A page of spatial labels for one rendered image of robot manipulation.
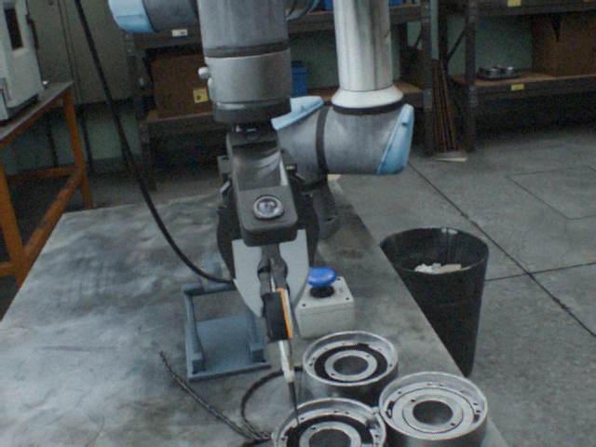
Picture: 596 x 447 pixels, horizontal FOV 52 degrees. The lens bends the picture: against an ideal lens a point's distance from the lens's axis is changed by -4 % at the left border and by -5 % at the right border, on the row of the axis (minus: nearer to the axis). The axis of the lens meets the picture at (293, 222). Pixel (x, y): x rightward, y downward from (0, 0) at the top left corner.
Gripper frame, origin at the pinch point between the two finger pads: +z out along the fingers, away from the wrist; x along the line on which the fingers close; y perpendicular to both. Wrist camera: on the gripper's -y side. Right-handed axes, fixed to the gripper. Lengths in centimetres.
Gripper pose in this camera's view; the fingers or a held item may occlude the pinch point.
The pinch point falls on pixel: (276, 305)
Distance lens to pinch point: 62.4
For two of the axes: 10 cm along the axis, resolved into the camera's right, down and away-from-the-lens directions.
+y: -1.9, -3.5, 9.2
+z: 0.8, 9.2, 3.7
